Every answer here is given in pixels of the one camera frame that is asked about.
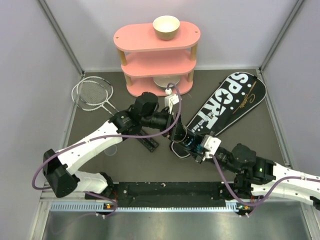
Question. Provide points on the badminton racket lower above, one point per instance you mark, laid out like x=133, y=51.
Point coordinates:
x=85, y=100

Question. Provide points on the badminton racket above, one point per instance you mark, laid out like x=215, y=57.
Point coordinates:
x=100, y=87
x=85, y=100

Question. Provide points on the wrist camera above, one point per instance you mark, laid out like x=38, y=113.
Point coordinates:
x=171, y=99
x=210, y=145

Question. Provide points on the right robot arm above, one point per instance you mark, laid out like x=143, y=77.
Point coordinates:
x=246, y=175

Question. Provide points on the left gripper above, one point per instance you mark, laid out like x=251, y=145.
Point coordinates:
x=178, y=133

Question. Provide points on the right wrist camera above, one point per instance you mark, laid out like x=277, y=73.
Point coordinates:
x=210, y=145

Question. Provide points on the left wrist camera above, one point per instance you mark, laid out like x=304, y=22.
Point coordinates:
x=171, y=99

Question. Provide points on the green bowl on bottom shelf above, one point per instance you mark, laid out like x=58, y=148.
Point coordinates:
x=163, y=81

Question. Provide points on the badminton racket upper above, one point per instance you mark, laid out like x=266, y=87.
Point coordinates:
x=100, y=87

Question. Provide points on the black racket bag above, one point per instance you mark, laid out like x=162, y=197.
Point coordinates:
x=235, y=97

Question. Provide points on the cream bowl on top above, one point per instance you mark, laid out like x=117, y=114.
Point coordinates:
x=166, y=27

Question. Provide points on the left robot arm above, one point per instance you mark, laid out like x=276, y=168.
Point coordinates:
x=62, y=169

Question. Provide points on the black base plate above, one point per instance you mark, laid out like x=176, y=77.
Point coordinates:
x=169, y=194

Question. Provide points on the black shuttlecock tube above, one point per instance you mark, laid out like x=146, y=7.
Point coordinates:
x=192, y=143

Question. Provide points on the pink three-tier shelf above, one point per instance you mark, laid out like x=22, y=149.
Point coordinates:
x=144, y=56

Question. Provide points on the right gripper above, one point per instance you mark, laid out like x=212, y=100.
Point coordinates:
x=198, y=158

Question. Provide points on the clear tube lid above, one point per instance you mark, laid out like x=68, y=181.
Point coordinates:
x=110, y=151

